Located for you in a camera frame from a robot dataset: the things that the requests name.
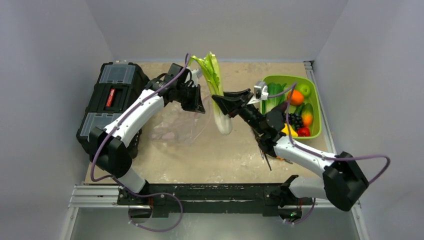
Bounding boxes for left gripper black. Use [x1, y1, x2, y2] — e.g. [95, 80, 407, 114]
[176, 83, 205, 114]

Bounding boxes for green toy bok choy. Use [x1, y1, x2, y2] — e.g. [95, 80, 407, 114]
[263, 82, 288, 115]

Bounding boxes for clear zip top bag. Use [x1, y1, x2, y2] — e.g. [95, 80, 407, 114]
[148, 95, 212, 144]

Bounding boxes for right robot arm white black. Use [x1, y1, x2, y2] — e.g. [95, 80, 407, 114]
[212, 88, 370, 212]

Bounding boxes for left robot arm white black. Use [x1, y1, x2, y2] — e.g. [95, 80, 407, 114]
[89, 63, 206, 205]

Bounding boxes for orange toy fruit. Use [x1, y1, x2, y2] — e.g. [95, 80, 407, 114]
[287, 90, 305, 106]

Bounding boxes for dark toy grapes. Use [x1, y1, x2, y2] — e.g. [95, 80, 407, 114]
[288, 113, 304, 132]

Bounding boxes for toy cucumber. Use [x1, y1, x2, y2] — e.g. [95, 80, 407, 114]
[293, 102, 305, 116]

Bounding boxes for green plastic basket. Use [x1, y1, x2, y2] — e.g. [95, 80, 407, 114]
[259, 75, 322, 140]

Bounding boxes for green toy apple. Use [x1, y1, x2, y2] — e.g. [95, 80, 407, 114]
[296, 83, 312, 98]

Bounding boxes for toy mango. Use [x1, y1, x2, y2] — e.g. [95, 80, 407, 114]
[301, 103, 314, 127]

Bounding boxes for red toy pepper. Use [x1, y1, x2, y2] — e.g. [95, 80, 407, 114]
[297, 127, 311, 137]

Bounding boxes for black plastic toolbox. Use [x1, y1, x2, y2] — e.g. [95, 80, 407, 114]
[76, 62, 149, 159]

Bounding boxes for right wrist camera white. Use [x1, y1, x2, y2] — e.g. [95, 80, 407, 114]
[247, 83, 269, 105]

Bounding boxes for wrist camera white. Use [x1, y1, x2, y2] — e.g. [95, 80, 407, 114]
[185, 66, 203, 85]
[247, 83, 269, 105]

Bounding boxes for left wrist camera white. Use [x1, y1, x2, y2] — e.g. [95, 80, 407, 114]
[185, 66, 203, 85]

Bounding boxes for orange handled pliers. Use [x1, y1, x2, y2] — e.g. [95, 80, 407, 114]
[254, 132, 293, 171]

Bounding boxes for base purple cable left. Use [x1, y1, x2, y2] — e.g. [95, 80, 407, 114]
[128, 192, 184, 234]

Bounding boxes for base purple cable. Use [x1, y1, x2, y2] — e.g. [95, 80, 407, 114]
[283, 197, 317, 226]
[128, 192, 184, 234]

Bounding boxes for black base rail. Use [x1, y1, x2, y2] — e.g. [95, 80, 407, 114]
[117, 183, 313, 219]

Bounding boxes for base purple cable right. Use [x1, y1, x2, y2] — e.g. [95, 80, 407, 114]
[283, 197, 317, 226]

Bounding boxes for aluminium frame rail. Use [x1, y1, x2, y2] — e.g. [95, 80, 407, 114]
[68, 184, 335, 208]

